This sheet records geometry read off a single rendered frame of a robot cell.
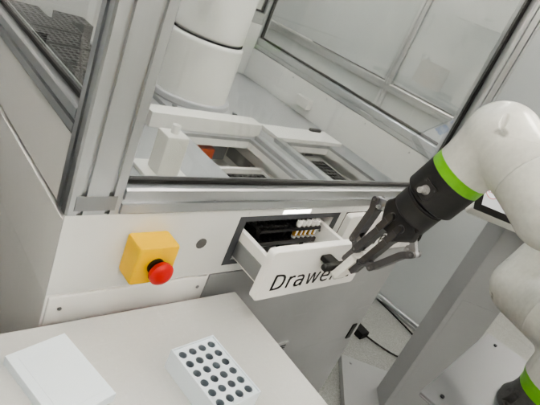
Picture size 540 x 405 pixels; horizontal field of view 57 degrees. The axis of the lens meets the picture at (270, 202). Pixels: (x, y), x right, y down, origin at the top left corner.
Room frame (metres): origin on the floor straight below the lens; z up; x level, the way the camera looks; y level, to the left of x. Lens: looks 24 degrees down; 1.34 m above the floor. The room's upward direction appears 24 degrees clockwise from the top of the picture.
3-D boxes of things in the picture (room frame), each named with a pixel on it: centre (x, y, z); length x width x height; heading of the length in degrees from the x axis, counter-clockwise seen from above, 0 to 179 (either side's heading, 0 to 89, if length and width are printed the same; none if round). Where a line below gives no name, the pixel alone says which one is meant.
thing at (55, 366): (0.47, 0.16, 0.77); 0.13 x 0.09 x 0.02; 62
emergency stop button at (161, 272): (0.63, 0.11, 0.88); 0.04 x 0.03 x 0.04; 139
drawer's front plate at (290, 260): (0.86, -0.13, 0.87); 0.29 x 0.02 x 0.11; 139
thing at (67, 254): (1.26, 0.27, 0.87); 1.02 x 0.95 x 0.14; 139
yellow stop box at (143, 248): (0.65, 0.14, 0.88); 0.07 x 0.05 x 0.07; 139
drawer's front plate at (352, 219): (1.15, -0.27, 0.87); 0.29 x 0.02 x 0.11; 139
